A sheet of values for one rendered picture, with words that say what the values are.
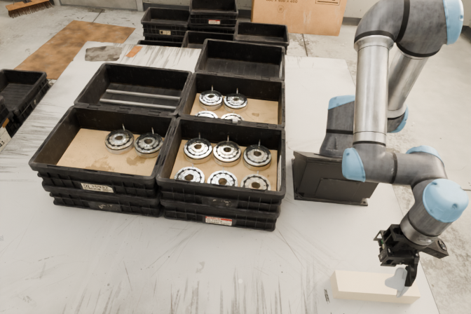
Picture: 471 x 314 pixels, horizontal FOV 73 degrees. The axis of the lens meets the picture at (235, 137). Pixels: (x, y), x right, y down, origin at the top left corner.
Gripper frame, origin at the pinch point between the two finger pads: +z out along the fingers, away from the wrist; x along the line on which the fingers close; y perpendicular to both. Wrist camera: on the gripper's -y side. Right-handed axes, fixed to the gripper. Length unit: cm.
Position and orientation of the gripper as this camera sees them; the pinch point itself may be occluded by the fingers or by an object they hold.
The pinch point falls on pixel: (391, 268)
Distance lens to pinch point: 103.9
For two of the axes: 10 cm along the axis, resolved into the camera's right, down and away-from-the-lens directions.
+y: -10.0, -0.7, 0.0
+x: -0.5, 7.0, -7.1
